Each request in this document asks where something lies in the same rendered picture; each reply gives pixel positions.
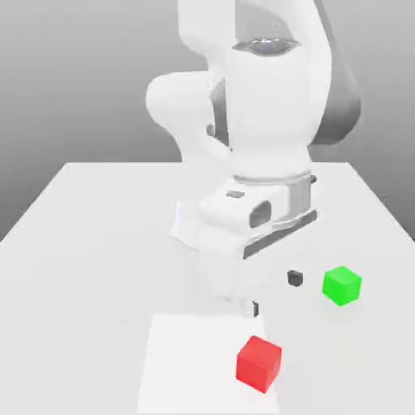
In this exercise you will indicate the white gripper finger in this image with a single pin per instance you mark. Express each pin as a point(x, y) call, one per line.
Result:
point(295, 278)
point(254, 308)

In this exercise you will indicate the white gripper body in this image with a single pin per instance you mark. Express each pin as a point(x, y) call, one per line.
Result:
point(259, 269)

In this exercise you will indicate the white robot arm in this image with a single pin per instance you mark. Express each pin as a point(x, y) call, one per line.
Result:
point(266, 123)

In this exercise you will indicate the small green cube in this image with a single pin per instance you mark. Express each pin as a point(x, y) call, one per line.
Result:
point(342, 285)

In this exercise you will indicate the small red cube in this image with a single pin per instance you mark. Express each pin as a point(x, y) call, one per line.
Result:
point(257, 364)

